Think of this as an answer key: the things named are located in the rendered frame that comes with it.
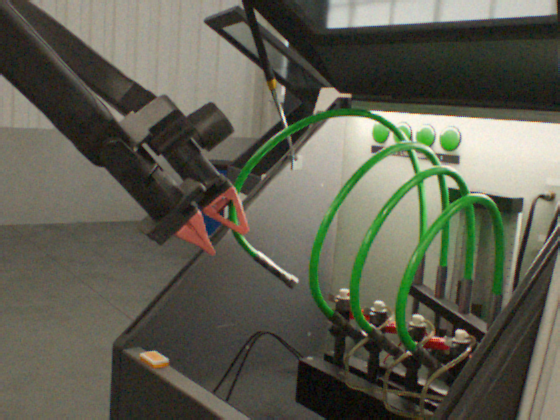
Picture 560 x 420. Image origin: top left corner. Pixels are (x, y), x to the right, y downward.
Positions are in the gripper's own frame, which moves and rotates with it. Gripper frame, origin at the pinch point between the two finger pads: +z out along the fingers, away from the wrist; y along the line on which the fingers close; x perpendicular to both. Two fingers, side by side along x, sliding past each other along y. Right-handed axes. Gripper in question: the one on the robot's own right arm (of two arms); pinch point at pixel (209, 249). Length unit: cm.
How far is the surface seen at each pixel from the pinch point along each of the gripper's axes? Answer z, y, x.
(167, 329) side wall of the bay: 19.4, -13.4, 33.5
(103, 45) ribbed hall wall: 18, 124, 670
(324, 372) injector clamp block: 32.7, 0.8, 4.8
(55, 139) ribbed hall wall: 57, 19, 661
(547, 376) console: 34.2, 18.8, -28.9
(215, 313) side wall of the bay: 25.8, -4.6, 36.5
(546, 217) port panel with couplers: 38, 46, -4
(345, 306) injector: 27.7, 11.2, 6.5
